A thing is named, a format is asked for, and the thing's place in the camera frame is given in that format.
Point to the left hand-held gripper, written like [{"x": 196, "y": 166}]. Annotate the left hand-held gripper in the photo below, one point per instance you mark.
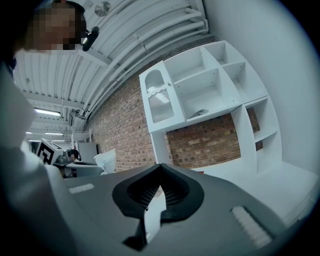
[{"x": 47, "y": 153}]

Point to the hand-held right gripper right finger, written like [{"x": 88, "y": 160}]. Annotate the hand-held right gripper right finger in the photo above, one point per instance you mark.
[{"x": 190, "y": 197}]

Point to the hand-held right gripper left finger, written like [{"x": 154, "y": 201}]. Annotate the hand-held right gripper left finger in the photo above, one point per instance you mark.
[{"x": 125, "y": 197}]

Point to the white metal rack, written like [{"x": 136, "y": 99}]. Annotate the white metal rack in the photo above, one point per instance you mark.
[{"x": 81, "y": 136}]

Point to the grey box cabinet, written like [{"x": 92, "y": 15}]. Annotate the grey box cabinet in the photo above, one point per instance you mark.
[{"x": 87, "y": 152}]

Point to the white plastic bag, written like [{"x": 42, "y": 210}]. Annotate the white plastic bag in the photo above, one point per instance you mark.
[{"x": 107, "y": 161}]

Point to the long ceiling light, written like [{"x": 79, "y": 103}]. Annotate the long ceiling light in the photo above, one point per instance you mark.
[{"x": 47, "y": 112}]

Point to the white shelving cabinet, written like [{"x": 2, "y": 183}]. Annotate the white shelving cabinet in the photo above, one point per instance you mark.
[{"x": 207, "y": 100}]

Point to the white cabinet door with glass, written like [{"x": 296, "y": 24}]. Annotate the white cabinet door with glass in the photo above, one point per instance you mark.
[{"x": 160, "y": 100}]

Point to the person's head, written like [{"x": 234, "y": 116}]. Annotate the person's head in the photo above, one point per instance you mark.
[{"x": 52, "y": 27}]

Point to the white ceiling pipes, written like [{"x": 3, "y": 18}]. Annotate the white ceiling pipes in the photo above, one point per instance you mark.
[{"x": 150, "y": 37}]

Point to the round ceiling fan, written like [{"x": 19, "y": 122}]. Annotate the round ceiling fan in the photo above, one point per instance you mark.
[{"x": 102, "y": 8}]

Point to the black head-mounted camera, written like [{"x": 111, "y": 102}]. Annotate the black head-mounted camera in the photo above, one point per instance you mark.
[{"x": 90, "y": 37}]

